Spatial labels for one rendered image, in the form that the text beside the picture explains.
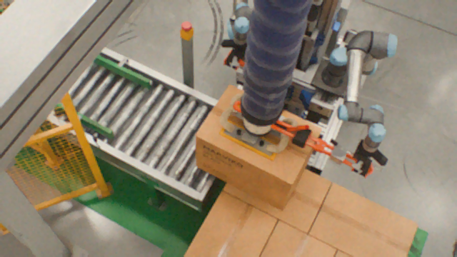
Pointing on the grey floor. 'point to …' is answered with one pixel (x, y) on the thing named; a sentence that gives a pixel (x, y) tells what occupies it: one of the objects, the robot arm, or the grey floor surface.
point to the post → (188, 56)
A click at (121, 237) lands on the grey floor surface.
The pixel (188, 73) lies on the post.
